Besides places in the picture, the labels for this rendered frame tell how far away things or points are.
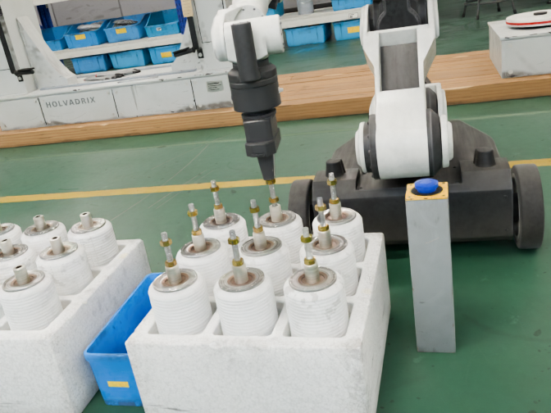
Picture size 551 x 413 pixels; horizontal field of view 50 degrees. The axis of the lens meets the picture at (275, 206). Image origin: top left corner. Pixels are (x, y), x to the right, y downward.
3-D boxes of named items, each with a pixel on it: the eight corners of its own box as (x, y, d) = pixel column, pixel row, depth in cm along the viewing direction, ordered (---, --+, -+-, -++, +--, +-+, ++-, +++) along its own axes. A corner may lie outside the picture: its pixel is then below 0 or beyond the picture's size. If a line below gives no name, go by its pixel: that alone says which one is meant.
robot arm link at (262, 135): (245, 140, 118) (234, 80, 114) (293, 134, 117) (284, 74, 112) (234, 160, 107) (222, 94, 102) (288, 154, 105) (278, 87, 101)
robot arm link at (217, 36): (216, 68, 104) (222, 38, 115) (267, 61, 104) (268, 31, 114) (208, 33, 101) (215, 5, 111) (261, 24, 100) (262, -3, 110)
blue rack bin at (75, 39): (89, 42, 643) (84, 22, 635) (121, 38, 633) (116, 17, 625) (66, 50, 598) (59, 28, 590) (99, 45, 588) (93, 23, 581)
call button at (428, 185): (415, 188, 105) (414, 178, 105) (439, 188, 104) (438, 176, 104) (414, 197, 102) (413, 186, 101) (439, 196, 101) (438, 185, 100)
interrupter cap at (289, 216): (300, 224, 114) (299, 220, 114) (261, 232, 114) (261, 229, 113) (292, 210, 121) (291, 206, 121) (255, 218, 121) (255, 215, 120)
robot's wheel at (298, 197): (307, 235, 167) (298, 169, 160) (325, 234, 166) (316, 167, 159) (294, 270, 150) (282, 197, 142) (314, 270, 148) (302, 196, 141)
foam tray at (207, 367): (221, 306, 139) (206, 237, 132) (391, 307, 128) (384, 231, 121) (148, 428, 105) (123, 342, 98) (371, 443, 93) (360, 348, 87)
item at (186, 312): (160, 373, 107) (136, 285, 101) (202, 346, 113) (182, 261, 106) (190, 394, 100) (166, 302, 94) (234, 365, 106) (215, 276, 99)
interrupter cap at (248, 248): (275, 258, 103) (275, 254, 102) (234, 258, 105) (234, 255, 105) (286, 238, 109) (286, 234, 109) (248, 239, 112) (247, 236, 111)
